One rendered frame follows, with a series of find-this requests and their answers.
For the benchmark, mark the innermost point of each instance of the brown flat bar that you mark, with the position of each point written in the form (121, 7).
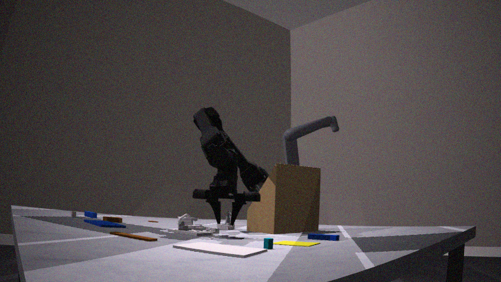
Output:
(137, 237)

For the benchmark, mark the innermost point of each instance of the blue flat plate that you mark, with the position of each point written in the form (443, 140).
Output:
(105, 224)

